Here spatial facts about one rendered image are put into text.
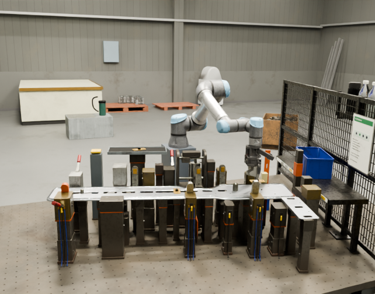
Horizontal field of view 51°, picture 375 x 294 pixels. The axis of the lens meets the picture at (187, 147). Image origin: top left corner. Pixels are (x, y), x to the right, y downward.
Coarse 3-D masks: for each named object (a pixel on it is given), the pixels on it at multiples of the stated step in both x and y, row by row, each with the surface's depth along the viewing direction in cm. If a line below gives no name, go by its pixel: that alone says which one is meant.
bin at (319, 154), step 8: (304, 152) 269; (312, 152) 269; (320, 152) 265; (304, 160) 245; (312, 160) 240; (320, 160) 239; (328, 160) 239; (304, 168) 245; (312, 168) 241; (320, 168) 241; (328, 168) 240; (312, 176) 242; (320, 176) 242; (328, 176) 242
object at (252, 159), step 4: (248, 148) 221; (252, 148) 222; (256, 148) 220; (248, 152) 223; (252, 152) 223; (256, 152) 224; (248, 156) 223; (252, 156) 222; (256, 156) 222; (260, 156) 222; (244, 160) 228; (248, 160) 221; (252, 160) 222; (256, 160) 222; (248, 164) 222; (252, 164) 222; (256, 164) 223
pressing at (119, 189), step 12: (120, 192) 221; (156, 192) 222; (168, 192) 223; (180, 192) 223; (204, 192) 224; (216, 192) 224; (228, 192) 224; (240, 192) 225; (264, 192) 225; (276, 192) 226; (288, 192) 226
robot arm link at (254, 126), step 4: (252, 120) 217; (256, 120) 216; (260, 120) 216; (248, 124) 221; (252, 124) 217; (256, 124) 216; (260, 124) 217; (248, 128) 221; (252, 128) 218; (256, 128) 217; (260, 128) 217; (252, 132) 218; (256, 132) 217; (260, 132) 218; (252, 136) 219; (256, 136) 218; (260, 136) 218
